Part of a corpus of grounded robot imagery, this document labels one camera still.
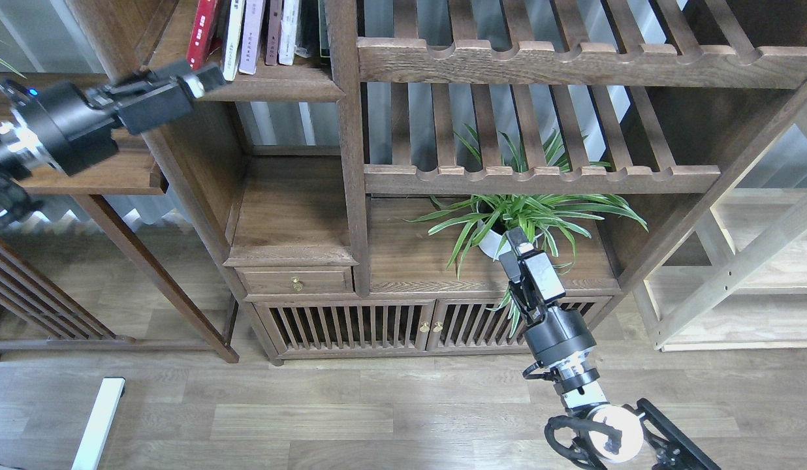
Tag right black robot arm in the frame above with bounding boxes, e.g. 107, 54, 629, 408
499, 227, 717, 469

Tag dark wooden bookshelf cabinet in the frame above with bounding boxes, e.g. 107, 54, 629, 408
65, 0, 807, 366

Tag brown upright book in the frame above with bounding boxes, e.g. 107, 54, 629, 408
264, 0, 283, 66

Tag pale purple white book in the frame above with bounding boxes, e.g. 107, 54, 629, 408
238, 0, 266, 74

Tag red book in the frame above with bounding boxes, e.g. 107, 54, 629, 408
186, 0, 223, 71

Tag yellow green book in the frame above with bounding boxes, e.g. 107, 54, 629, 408
221, 0, 246, 82

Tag light wooden shelf unit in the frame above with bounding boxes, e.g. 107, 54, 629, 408
633, 189, 807, 351

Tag white upright book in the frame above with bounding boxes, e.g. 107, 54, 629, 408
278, 0, 301, 66

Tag white plant pot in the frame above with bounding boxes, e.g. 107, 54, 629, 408
478, 222, 512, 262

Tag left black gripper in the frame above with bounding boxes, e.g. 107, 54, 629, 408
0, 62, 228, 178

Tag dark wooden slatted rack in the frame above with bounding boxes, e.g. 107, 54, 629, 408
0, 239, 152, 359

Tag white base bar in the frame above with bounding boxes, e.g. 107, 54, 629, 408
71, 377, 126, 469

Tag dark wooden side table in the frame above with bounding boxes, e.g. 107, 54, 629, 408
0, 72, 240, 364

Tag green plant leaves at left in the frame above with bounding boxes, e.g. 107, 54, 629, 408
0, 39, 27, 78

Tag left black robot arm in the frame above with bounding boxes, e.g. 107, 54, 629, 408
0, 59, 227, 228

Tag dark green upright book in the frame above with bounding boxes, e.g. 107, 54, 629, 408
317, 0, 331, 66

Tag brass drawer knob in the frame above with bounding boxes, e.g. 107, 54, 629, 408
291, 277, 304, 292

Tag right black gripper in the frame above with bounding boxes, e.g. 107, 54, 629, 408
499, 227, 597, 366

